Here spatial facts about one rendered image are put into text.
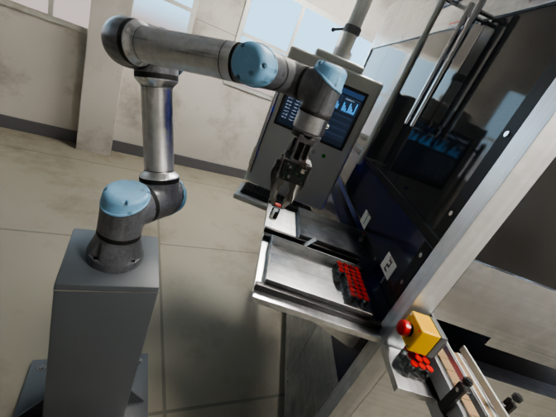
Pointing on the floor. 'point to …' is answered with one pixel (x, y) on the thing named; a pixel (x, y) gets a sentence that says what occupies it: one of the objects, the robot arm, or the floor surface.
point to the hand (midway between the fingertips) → (279, 201)
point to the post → (457, 247)
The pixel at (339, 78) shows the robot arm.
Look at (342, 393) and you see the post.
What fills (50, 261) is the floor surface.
